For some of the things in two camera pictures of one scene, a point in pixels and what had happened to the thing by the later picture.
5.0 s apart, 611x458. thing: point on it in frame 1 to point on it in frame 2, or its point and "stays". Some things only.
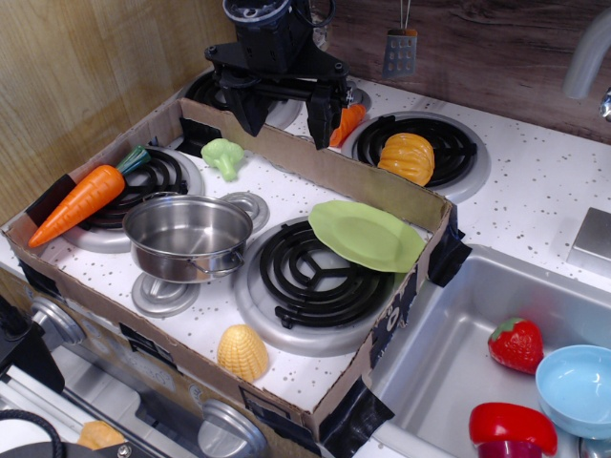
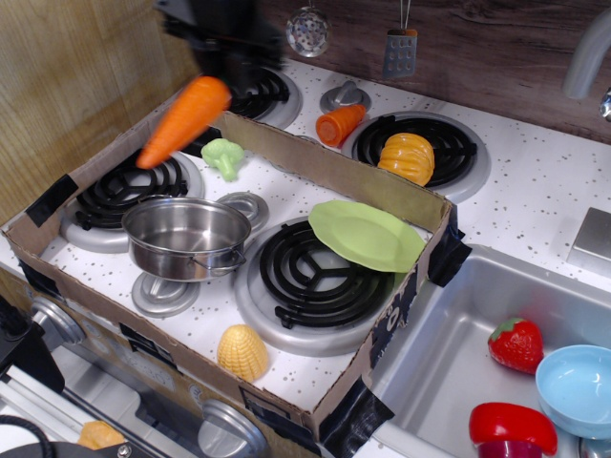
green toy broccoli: x=223 y=155 stays
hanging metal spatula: x=400 y=50 stays
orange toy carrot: x=85 y=197 to x=198 y=103
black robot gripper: x=274 y=54 to x=233 y=40
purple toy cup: x=508 y=449 stays
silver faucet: x=578 y=79 stays
